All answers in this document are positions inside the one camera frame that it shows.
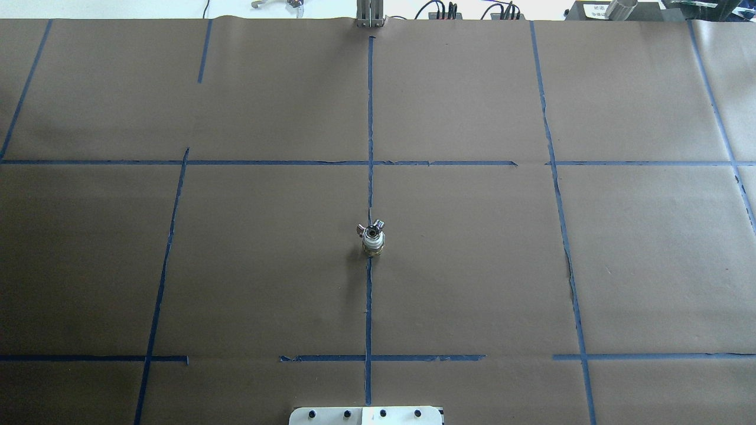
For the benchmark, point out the reacher grabber stick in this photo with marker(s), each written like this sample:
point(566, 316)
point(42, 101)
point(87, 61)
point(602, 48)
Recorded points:
point(291, 6)

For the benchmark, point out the grey box with label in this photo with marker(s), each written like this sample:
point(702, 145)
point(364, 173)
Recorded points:
point(594, 11)

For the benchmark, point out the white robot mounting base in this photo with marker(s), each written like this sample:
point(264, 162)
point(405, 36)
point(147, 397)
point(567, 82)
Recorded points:
point(368, 415)

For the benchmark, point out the chrome metal tee fitting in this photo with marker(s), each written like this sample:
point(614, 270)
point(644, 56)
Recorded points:
point(372, 231)

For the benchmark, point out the white and brass PPR valve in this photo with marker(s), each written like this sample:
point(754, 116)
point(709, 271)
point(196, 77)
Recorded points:
point(373, 242)

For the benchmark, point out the aluminium frame post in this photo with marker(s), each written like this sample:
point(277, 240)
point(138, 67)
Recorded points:
point(370, 13)

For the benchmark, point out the metal cup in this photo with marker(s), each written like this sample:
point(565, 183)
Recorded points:
point(620, 10)

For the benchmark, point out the black cable connector box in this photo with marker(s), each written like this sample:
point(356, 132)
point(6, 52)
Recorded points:
point(445, 11)
point(509, 11)

